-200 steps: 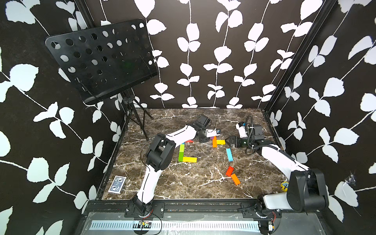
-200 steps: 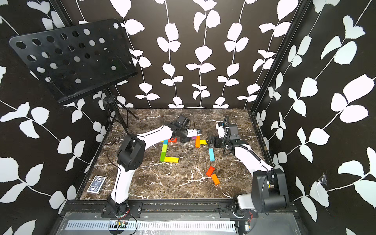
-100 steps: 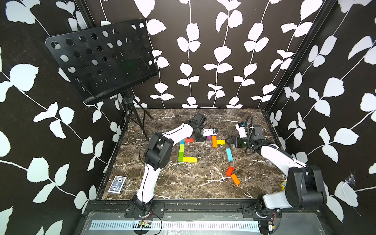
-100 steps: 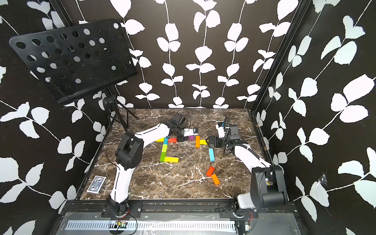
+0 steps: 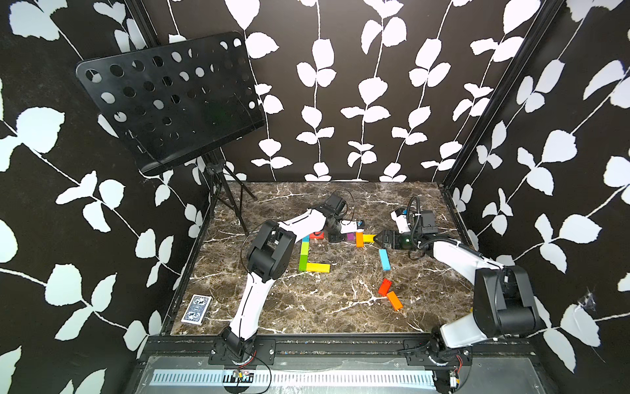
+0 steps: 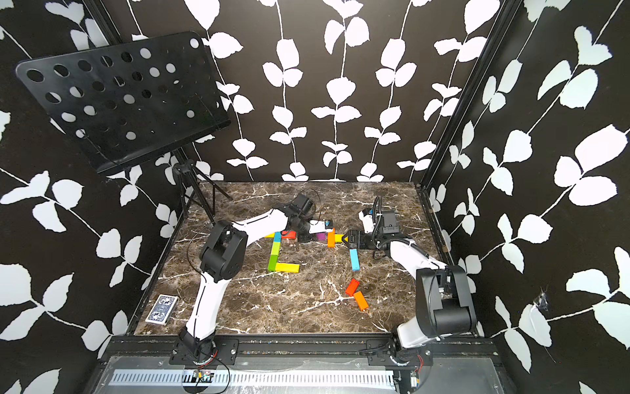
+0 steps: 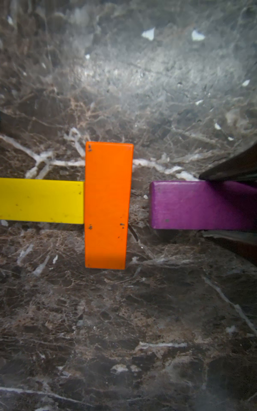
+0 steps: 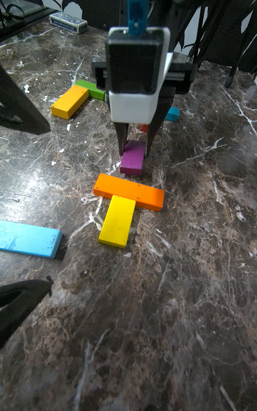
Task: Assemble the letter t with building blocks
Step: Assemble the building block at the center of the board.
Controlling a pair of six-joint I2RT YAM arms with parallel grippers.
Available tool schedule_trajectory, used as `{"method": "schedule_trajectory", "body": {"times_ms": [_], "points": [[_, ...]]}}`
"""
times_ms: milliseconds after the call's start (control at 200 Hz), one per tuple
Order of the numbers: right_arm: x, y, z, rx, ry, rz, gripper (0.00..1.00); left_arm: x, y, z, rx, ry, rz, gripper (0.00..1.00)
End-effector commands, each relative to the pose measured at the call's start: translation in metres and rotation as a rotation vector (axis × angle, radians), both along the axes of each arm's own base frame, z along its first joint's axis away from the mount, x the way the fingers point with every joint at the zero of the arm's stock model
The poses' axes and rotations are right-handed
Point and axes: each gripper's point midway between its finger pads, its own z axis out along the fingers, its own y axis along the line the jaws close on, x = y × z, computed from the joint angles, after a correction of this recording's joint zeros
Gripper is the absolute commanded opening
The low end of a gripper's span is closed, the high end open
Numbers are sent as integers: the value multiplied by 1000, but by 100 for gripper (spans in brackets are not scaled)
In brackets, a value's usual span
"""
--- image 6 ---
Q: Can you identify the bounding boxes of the orange long block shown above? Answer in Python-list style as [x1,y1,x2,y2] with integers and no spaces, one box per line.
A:
[327,228,336,248]

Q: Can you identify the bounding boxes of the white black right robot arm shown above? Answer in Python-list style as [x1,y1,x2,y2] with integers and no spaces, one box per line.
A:
[342,230,477,349]

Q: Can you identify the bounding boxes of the light yellow-green block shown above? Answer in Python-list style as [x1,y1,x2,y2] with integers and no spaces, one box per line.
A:
[271,241,282,256]

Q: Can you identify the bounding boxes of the black perforated music stand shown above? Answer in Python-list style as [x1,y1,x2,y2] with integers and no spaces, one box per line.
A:
[15,31,232,223]

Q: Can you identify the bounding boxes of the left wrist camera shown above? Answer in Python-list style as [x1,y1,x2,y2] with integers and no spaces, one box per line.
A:
[290,193,315,218]

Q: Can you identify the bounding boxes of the green block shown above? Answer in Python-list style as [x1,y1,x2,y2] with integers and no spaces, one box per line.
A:
[267,254,278,272]

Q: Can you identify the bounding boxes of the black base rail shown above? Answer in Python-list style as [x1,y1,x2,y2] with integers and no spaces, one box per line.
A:
[103,333,500,369]

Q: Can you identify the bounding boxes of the white slotted cable duct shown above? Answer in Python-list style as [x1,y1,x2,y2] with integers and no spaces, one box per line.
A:
[106,369,395,390]

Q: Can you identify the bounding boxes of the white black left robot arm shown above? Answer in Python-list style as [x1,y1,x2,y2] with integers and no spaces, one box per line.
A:
[178,195,333,364]

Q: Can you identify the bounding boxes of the red block group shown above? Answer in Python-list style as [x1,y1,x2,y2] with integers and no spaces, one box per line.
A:
[346,278,360,296]

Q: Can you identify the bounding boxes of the yellow long block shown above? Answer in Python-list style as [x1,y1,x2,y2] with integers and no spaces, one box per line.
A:
[275,263,300,274]

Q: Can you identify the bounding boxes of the orange block lower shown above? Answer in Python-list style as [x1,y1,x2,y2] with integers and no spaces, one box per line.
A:
[353,292,369,311]

